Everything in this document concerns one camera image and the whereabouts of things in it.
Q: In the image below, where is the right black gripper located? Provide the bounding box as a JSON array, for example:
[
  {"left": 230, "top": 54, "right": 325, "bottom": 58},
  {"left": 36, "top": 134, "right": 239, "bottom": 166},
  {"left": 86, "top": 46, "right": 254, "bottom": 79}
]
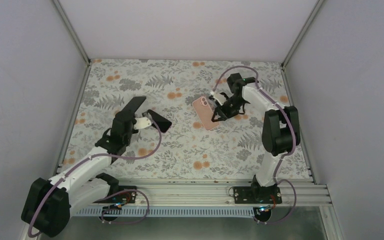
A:
[{"left": 212, "top": 95, "right": 248, "bottom": 122}]

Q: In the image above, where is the pink-edged black smartphone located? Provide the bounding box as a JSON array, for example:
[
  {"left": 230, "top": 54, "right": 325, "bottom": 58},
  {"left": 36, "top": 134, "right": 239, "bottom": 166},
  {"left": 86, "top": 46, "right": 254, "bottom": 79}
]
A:
[{"left": 122, "top": 96, "right": 146, "bottom": 115}]

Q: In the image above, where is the pink silicone phone case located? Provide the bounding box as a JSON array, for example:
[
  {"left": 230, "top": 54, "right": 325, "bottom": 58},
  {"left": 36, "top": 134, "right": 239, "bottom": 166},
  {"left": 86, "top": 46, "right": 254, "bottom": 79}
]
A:
[{"left": 192, "top": 96, "right": 219, "bottom": 131}]

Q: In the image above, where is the purple smartphone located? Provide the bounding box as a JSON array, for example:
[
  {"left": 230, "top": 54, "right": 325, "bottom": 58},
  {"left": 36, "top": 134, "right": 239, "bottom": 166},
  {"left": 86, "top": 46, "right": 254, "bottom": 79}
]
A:
[{"left": 146, "top": 109, "right": 173, "bottom": 133}]

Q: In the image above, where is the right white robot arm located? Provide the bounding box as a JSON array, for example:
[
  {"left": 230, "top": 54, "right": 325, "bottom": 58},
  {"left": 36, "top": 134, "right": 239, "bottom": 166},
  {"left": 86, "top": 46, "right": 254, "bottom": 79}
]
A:
[{"left": 209, "top": 73, "right": 301, "bottom": 204}]

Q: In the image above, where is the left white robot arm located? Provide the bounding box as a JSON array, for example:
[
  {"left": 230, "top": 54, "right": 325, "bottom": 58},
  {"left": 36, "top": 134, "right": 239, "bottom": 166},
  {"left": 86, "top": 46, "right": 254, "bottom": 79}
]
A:
[{"left": 21, "top": 111, "right": 153, "bottom": 238}]

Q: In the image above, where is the floral patterned table mat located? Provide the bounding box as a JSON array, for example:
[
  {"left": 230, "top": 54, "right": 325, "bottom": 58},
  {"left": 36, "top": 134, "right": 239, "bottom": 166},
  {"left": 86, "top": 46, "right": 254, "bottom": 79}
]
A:
[{"left": 59, "top": 58, "right": 312, "bottom": 181}]

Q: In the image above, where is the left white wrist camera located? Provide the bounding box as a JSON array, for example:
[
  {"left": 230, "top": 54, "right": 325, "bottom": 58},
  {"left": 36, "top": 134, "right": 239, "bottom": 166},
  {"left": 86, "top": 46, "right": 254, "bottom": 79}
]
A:
[{"left": 133, "top": 114, "right": 153, "bottom": 130}]

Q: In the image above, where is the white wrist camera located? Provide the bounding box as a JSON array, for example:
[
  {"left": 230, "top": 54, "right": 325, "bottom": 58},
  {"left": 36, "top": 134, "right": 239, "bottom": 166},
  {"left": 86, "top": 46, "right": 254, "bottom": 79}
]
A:
[
  {"left": 133, "top": 114, "right": 153, "bottom": 130},
  {"left": 208, "top": 91, "right": 229, "bottom": 106}
]

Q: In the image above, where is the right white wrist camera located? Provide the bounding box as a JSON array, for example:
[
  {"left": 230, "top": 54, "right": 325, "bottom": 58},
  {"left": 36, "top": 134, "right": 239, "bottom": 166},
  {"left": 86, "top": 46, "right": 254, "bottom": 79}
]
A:
[{"left": 208, "top": 91, "right": 229, "bottom": 106}]

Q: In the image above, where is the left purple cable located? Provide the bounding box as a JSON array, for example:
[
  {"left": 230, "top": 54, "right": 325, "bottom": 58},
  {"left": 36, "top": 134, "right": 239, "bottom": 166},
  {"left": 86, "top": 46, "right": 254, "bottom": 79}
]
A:
[{"left": 27, "top": 112, "right": 163, "bottom": 238}]

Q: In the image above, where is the purple cable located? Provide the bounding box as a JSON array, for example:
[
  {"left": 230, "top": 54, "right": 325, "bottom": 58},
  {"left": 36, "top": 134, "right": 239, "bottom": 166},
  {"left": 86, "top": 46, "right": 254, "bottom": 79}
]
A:
[
  {"left": 211, "top": 65, "right": 298, "bottom": 225},
  {"left": 27, "top": 112, "right": 163, "bottom": 238}
]

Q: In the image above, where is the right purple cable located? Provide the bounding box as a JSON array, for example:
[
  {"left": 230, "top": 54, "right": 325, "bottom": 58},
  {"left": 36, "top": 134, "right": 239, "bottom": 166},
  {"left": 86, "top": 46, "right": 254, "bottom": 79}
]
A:
[{"left": 211, "top": 65, "right": 298, "bottom": 225}]

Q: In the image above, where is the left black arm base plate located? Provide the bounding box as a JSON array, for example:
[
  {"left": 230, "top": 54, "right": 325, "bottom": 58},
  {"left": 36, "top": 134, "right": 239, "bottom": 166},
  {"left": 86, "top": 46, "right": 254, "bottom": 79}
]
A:
[{"left": 93, "top": 185, "right": 137, "bottom": 205}]

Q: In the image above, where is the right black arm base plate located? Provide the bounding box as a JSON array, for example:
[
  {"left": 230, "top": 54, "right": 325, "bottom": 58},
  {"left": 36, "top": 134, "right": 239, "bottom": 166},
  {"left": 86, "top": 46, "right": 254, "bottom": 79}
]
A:
[{"left": 233, "top": 185, "right": 283, "bottom": 204}]

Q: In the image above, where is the white slotted cable duct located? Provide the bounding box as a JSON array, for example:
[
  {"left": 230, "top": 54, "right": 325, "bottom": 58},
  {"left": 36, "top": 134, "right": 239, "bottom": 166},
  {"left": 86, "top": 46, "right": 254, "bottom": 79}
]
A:
[{"left": 72, "top": 206, "right": 257, "bottom": 219}]

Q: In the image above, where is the aluminium rail frame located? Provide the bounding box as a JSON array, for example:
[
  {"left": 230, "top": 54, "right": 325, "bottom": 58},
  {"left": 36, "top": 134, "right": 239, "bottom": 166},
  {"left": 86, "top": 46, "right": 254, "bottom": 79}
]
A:
[{"left": 119, "top": 179, "right": 332, "bottom": 207}]

